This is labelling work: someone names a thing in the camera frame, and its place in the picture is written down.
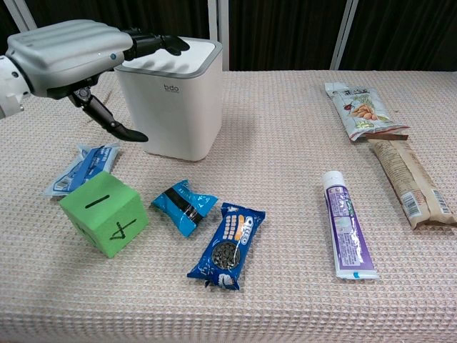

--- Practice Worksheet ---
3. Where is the black curtain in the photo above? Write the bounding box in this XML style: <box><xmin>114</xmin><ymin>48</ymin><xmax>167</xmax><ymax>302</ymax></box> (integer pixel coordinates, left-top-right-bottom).
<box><xmin>0</xmin><ymin>0</ymin><xmax>457</xmax><ymax>72</ymax></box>

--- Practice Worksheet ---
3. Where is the light blue white snack packet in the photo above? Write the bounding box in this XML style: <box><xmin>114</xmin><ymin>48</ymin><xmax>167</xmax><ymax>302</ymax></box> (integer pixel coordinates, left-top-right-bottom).
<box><xmin>42</xmin><ymin>142</ymin><xmax>121</xmax><ymax>199</ymax></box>

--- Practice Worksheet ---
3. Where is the blue Oreo cookie packet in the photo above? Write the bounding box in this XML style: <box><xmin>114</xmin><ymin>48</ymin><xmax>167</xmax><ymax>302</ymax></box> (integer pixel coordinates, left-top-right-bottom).
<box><xmin>186</xmin><ymin>202</ymin><xmax>267</xmax><ymax>291</ymax></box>

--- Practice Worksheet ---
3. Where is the white partition frame post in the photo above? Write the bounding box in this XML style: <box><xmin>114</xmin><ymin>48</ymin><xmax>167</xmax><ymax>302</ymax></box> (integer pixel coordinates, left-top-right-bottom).
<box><xmin>208</xmin><ymin>0</ymin><xmax>230</xmax><ymax>71</ymax></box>
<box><xmin>328</xmin><ymin>0</ymin><xmax>359</xmax><ymax>71</ymax></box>
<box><xmin>3</xmin><ymin>0</ymin><xmax>37</xmax><ymax>34</ymax></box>

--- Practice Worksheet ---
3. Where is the white plastic bin lid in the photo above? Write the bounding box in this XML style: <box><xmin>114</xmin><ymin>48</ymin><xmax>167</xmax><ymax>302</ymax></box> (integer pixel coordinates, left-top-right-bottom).
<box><xmin>113</xmin><ymin>36</ymin><xmax>223</xmax><ymax>76</ymax></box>

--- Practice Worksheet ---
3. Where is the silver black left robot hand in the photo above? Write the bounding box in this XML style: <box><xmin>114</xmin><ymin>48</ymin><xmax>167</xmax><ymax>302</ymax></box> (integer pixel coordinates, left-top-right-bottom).
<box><xmin>6</xmin><ymin>19</ymin><xmax>191</xmax><ymax>143</ymax></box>

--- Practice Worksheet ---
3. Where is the brown paper snack package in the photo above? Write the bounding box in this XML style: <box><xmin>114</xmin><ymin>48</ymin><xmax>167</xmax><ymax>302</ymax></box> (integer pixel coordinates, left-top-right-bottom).
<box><xmin>364</xmin><ymin>134</ymin><xmax>457</xmax><ymax>230</ymax></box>

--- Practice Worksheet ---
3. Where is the white purple toothpaste tube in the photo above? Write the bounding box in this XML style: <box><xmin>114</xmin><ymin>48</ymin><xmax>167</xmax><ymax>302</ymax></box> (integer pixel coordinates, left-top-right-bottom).
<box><xmin>322</xmin><ymin>170</ymin><xmax>381</xmax><ymax>281</ymax></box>

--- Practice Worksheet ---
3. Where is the green foam number cube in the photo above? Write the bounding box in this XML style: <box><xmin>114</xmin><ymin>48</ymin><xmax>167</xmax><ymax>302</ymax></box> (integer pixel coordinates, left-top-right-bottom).
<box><xmin>59</xmin><ymin>170</ymin><xmax>150</xmax><ymax>259</ymax></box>

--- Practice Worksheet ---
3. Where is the teal black snack packet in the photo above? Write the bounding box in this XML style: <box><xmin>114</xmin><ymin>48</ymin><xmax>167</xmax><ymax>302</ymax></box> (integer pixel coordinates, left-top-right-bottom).
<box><xmin>150</xmin><ymin>179</ymin><xmax>219</xmax><ymax>238</ymax></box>

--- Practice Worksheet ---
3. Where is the beige waffle weave tablecloth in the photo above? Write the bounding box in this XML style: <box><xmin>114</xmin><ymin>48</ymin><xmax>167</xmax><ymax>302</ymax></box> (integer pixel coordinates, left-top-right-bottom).
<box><xmin>0</xmin><ymin>68</ymin><xmax>457</xmax><ymax>343</ymax></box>

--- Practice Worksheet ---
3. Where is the almond print snack bag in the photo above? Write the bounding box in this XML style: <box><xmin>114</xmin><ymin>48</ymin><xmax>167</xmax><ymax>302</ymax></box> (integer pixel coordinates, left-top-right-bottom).
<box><xmin>323</xmin><ymin>81</ymin><xmax>410</xmax><ymax>143</ymax></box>

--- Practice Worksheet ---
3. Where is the white bdo bin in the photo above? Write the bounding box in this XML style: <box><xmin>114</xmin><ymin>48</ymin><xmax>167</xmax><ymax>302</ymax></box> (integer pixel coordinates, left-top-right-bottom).
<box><xmin>114</xmin><ymin>53</ymin><xmax>224</xmax><ymax>162</ymax></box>

